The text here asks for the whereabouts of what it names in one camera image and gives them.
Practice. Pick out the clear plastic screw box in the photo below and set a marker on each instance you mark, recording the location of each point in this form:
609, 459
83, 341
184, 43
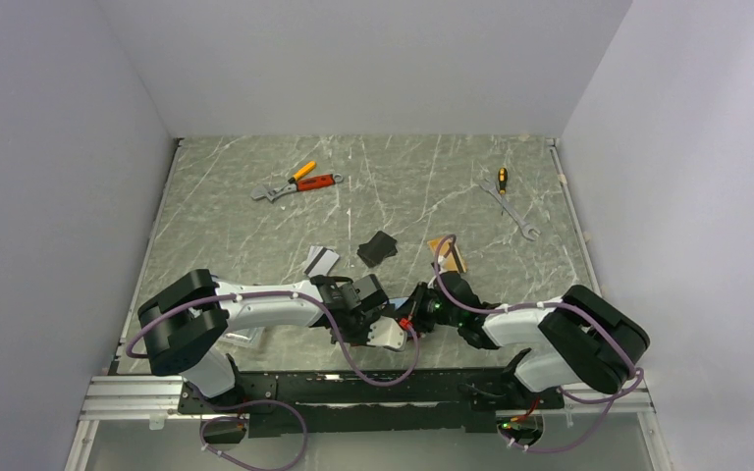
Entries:
248, 338

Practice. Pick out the red leather card holder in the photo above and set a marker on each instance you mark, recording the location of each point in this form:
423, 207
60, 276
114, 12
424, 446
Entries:
396, 305

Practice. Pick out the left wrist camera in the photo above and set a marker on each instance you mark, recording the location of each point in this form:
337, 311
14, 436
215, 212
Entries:
388, 334

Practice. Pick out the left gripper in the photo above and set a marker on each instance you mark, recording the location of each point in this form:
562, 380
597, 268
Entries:
362, 340

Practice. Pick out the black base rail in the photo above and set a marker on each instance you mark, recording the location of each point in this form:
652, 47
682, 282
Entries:
470, 399

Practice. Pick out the silver credit card stack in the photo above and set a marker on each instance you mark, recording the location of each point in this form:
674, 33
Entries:
320, 261

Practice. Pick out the aluminium frame rail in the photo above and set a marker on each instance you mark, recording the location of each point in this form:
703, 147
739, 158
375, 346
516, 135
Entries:
158, 399

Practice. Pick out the red handled adjustable wrench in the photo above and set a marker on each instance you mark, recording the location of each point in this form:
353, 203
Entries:
264, 192

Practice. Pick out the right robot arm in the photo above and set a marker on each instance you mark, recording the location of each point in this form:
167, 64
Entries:
577, 337

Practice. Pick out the orange handled pliers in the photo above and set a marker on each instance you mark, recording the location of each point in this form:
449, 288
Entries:
302, 172

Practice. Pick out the silver open end wrench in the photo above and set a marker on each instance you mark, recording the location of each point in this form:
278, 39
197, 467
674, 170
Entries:
527, 230

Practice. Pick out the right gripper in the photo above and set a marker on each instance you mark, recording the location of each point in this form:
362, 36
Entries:
421, 291

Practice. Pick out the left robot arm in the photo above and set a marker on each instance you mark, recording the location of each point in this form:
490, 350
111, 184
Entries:
182, 323

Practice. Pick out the orange black screwdriver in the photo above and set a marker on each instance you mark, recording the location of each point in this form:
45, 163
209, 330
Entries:
502, 180

